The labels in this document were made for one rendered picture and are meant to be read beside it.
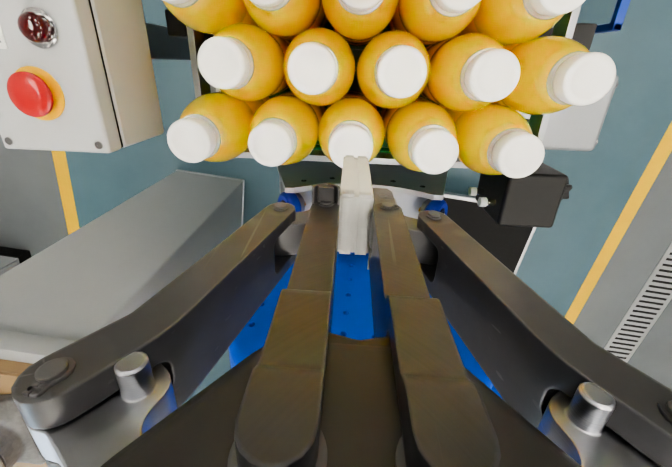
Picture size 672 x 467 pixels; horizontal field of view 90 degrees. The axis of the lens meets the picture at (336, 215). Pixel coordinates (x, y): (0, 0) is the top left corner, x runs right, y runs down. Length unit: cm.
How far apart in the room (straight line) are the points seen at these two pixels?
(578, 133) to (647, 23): 112
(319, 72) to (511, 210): 29
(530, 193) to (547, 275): 146
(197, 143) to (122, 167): 145
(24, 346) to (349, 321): 60
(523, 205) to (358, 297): 23
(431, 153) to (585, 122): 37
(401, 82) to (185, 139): 19
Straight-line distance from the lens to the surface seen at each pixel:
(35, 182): 206
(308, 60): 29
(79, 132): 38
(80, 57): 37
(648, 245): 207
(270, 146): 31
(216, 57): 31
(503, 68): 31
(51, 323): 86
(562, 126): 62
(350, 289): 41
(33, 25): 37
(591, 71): 34
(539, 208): 48
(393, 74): 29
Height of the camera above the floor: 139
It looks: 66 degrees down
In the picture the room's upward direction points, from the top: 173 degrees counter-clockwise
